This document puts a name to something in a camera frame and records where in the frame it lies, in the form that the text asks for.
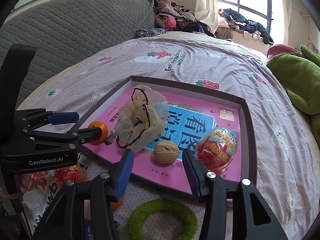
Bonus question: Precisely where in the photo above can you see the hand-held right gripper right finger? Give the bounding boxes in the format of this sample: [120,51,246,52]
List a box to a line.
[182,149,288,240]

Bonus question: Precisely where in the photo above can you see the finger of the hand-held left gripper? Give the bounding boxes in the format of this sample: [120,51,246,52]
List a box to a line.
[14,108,80,131]
[22,126,102,151]

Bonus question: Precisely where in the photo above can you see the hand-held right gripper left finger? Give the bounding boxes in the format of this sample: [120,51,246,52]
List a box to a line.
[31,149,135,240]

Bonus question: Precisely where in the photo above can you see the mandarin orange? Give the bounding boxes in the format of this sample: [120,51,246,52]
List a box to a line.
[87,121,109,144]
[110,197,124,209]

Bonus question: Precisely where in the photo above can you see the small red white egg toy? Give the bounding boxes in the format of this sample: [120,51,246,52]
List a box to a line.
[51,164,85,188]

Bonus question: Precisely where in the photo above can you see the walnut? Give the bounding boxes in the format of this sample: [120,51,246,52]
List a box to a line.
[153,141,180,164]

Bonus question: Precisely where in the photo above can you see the large foil egg toy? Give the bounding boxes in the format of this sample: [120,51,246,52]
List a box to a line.
[195,127,238,175]

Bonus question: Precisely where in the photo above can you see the green fuzzy hair ring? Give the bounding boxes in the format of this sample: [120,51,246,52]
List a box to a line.
[127,199,198,240]

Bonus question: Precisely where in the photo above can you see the sheer beige hair scrunchie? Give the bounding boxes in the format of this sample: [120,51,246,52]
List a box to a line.
[110,85,169,153]

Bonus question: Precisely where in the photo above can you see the blue snack packet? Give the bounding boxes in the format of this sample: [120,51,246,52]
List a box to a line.
[84,220,95,240]

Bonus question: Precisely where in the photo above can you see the grey shallow cardboard box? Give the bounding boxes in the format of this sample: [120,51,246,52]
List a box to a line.
[75,75,258,200]

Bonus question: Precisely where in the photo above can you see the person's left hand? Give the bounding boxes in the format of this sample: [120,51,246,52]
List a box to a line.
[19,172,35,193]

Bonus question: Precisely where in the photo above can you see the pink book with blue label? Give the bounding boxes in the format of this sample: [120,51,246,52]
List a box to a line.
[84,86,242,183]

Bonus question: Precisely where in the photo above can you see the grey quilted headboard cover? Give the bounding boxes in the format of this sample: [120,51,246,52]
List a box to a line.
[0,0,155,105]

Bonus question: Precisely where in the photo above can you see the dark patterned cloth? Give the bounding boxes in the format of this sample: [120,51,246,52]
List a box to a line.
[135,27,165,39]

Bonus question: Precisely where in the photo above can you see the green fleece blanket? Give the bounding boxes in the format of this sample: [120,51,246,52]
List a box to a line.
[266,44,320,115]

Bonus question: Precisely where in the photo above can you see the pink pillow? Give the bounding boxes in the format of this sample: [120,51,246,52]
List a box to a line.
[266,44,302,59]

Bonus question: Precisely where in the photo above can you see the dark clothes on windowsill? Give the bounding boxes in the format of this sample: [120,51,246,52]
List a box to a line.
[217,8,274,44]

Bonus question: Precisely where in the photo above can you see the cream curtain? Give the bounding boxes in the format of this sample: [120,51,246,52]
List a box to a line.
[194,0,219,37]
[283,0,293,45]

